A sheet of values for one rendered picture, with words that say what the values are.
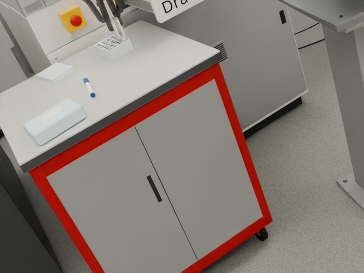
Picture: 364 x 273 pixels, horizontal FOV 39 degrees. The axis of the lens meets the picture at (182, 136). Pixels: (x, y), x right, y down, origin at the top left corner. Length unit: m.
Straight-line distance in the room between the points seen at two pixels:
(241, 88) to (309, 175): 0.49
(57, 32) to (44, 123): 0.60
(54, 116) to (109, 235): 0.39
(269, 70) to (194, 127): 0.91
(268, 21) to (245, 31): 0.12
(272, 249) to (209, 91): 0.66
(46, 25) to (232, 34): 0.77
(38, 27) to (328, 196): 1.21
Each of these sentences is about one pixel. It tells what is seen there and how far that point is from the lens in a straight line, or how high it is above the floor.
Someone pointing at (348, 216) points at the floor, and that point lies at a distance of 1.91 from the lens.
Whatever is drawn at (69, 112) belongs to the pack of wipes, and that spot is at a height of 0.80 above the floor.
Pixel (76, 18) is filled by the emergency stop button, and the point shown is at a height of 0.88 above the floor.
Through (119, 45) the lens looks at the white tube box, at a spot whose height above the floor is 0.79.
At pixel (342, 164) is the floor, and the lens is 2.13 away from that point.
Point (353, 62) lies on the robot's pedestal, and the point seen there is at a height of 0.59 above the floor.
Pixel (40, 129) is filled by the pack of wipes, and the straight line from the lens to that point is 1.35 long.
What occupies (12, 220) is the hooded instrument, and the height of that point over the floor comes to 0.39.
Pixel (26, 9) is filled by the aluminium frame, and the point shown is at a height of 0.97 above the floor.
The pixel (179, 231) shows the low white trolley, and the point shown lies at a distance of 1.63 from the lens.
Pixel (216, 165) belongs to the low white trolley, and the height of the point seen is 0.42.
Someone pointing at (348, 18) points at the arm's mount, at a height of 0.78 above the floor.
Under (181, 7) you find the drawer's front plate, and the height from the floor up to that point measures 0.83.
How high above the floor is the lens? 1.33
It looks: 30 degrees down
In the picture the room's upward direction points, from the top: 23 degrees counter-clockwise
